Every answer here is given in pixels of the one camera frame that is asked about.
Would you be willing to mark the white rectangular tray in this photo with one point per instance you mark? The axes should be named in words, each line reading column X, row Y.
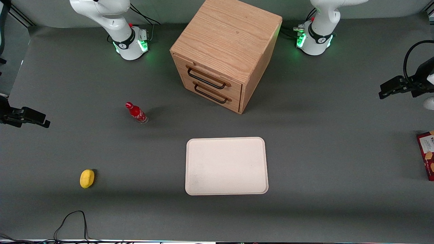
column 226, row 166

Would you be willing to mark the grey arm base connector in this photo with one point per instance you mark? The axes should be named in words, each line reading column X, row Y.
column 299, row 29

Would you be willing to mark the yellow lemon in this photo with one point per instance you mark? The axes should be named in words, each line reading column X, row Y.
column 87, row 178

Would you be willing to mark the wooden two-drawer cabinet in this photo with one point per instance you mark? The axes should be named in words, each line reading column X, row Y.
column 227, row 37

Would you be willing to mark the red tartan shortbread cookie box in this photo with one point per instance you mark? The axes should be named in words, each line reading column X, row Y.
column 428, row 156

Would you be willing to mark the wooden drawer front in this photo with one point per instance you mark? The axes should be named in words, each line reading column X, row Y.
column 234, row 103
column 234, row 88

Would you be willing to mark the red cola bottle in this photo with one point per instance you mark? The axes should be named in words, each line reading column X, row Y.
column 137, row 113

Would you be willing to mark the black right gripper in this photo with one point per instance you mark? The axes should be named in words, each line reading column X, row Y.
column 6, row 114

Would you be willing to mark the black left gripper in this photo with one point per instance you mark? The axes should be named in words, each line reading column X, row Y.
column 422, row 77

